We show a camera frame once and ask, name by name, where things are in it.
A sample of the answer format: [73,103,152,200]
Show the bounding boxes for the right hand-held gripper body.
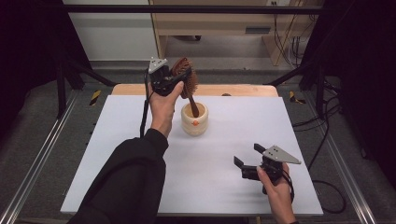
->
[241,145,302,185]

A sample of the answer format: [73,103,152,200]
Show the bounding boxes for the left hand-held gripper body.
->
[148,57,185,97]

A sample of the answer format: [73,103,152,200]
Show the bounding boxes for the brown wooden hairbrush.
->
[170,57,201,119]

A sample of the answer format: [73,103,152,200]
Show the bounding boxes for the cream ceramic cup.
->
[180,102,209,136]

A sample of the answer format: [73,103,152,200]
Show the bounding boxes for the person's left hand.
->
[148,81,185,139]

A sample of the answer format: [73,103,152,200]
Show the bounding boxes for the person's right hand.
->
[256,162,294,216]

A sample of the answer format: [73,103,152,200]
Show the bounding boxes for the wooden table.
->
[111,83,279,97]

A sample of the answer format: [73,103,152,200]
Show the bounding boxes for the yellow black tape marker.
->
[89,90,103,106]
[289,91,306,105]

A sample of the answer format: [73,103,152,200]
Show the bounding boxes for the light wooden desk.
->
[148,0,325,67]

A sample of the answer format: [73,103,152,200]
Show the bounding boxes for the white cabinet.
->
[61,0,160,62]

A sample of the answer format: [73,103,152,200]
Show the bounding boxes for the black curtain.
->
[0,0,92,147]
[301,0,396,183]

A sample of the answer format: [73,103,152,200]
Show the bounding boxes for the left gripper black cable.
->
[139,68,154,138]

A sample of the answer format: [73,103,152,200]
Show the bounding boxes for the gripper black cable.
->
[139,68,154,138]
[280,169,347,215]

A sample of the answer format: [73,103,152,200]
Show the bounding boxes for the black floor cable bundle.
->
[292,78,344,172]

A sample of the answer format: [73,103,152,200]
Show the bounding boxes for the aluminium rail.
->
[303,92,378,224]
[0,90,79,224]

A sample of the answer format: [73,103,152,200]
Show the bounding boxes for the black frame crossbar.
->
[62,4,323,15]

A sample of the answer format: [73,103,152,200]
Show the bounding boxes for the black frame strut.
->
[57,59,118,119]
[264,60,327,119]

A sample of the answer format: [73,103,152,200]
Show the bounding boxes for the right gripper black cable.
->
[280,169,347,215]

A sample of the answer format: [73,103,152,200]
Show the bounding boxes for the hanging desk cables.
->
[272,1,310,67]

